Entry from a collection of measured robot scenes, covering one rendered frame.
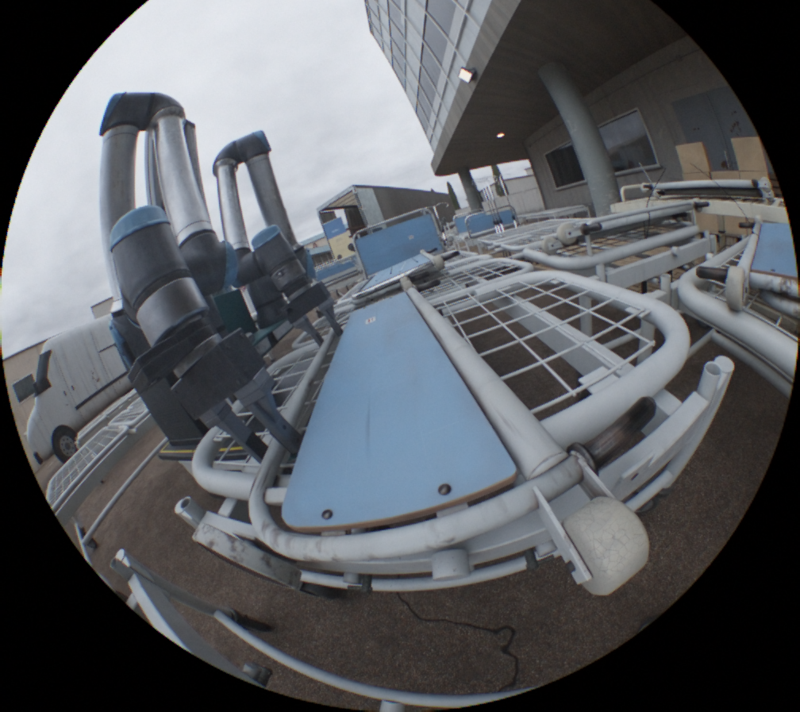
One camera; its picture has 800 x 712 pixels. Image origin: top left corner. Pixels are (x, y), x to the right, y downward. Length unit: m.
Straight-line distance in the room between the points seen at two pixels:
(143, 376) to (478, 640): 0.71
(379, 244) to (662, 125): 6.09
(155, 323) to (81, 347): 7.18
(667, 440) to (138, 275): 0.56
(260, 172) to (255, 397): 0.93
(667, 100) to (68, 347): 13.02
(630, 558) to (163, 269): 0.40
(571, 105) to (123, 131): 5.17
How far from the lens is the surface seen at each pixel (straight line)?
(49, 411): 7.04
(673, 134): 6.28
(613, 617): 0.72
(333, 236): 11.64
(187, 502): 0.48
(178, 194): 0.55
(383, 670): 0.75
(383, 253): 2.08
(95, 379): 7.34
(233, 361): 0.25
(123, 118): 0.80
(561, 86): 5.24
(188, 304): 0.28
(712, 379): 0.36
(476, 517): 0.17
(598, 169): 4.84
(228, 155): 1.11
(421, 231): 2.08
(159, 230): 0.33
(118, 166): 0.74
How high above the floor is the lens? 0.68
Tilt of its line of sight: 15 degrees down
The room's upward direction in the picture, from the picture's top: 20 degrees counter-clockwise
